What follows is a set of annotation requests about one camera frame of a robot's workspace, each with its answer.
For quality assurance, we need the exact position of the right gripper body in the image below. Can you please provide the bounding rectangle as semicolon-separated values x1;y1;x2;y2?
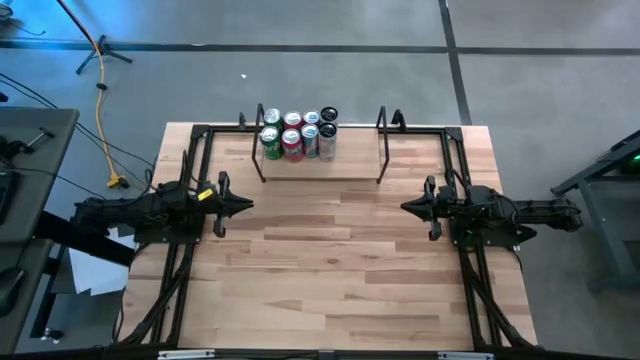
423;174;479;243

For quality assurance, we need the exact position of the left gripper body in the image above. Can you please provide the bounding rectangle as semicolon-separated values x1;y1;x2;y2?
202;170;232;239

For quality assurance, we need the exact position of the green Sprite can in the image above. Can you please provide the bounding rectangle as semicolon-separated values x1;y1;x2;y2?
262;107;284;132
259;125;284;161

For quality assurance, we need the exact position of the orange-red Fanta can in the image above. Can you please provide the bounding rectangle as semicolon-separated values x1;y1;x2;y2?
281;127;304;164
282;110;304;131

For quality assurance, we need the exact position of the tall silver Celsius can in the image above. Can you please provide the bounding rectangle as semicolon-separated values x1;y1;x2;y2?
300;123;321;160

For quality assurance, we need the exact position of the black desk crossbar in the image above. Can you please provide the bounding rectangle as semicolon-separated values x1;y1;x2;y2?
32;209;137;269

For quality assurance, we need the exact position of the gray metal cart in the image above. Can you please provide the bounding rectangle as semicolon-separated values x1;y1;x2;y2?
549;128;640;294

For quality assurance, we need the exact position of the gray desk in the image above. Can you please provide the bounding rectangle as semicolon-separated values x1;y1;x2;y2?
0;107;81;354

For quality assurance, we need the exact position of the black device with green light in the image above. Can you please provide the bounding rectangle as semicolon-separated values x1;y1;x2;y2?
618;152;640;176

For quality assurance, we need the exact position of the black floor stand foot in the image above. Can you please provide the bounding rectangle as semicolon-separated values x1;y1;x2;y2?
74;33;135;76

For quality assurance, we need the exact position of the black desk clamp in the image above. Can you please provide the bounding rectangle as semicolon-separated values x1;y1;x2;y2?
0;126;57;162

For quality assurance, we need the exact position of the black keyboard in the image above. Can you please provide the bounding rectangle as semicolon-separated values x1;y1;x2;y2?
0;169;19;226

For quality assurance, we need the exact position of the black computer mouse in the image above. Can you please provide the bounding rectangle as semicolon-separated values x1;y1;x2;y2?
0;267;26;319

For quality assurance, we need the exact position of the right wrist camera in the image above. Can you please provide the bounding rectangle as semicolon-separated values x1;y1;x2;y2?
436;181;459;205

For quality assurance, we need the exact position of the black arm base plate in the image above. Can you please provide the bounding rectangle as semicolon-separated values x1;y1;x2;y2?
447;219;539;249
133;207;207;245

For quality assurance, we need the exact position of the black aluminium table frame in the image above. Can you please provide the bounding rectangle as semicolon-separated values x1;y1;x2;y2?
112;122;540;351

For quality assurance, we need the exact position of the black wire shelf rack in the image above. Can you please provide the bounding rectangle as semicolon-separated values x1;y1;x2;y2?
251;103;392;185

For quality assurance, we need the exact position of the yellow extension cable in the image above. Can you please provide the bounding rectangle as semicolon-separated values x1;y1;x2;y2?
94;47;131;191

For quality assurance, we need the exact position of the silver metal bracket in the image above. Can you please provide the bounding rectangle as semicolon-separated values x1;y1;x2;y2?
157;348;217;360
437;351;495;360

